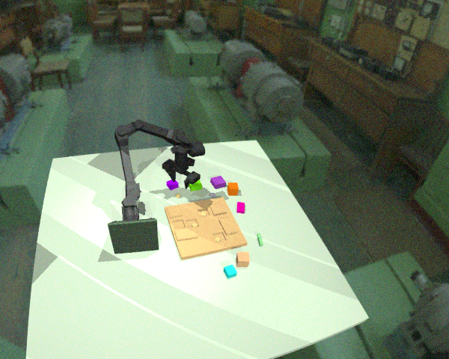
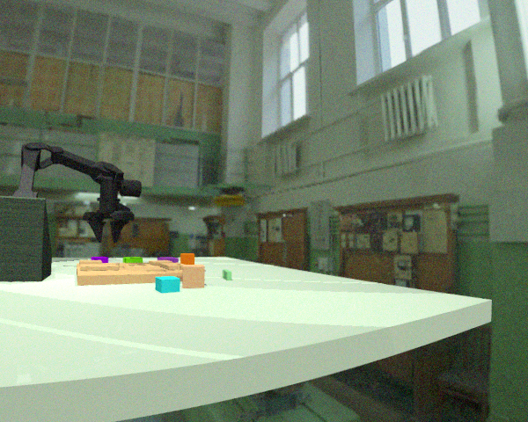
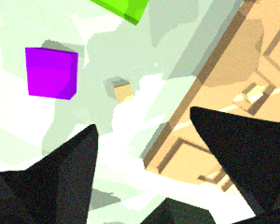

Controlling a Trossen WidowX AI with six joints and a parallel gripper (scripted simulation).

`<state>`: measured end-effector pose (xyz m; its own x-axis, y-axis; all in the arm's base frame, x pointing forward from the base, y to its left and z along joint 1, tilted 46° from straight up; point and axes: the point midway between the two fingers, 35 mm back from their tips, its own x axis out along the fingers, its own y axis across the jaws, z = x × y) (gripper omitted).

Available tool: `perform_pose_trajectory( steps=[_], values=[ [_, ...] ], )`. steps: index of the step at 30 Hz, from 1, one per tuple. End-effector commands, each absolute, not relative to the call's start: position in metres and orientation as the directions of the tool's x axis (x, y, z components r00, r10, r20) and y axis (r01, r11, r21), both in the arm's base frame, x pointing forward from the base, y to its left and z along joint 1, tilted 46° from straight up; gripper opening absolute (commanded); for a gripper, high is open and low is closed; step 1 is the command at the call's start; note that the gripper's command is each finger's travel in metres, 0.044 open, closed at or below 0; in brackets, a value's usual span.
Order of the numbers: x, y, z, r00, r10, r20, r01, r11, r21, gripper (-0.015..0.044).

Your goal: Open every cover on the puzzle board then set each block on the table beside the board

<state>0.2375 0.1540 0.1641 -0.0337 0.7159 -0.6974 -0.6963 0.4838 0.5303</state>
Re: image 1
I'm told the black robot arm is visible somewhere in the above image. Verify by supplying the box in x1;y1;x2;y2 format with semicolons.
114;119;205;221

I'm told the orange block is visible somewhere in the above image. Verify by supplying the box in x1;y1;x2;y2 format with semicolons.
227;182;239;196

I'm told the teal cube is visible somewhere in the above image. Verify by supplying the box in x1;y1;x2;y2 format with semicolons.
223;265;237;278

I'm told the magenta rectangular block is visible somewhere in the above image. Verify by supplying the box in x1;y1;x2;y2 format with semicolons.
236;202;245;214

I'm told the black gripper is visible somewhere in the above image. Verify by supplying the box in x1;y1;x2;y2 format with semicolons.
162;159;201;189

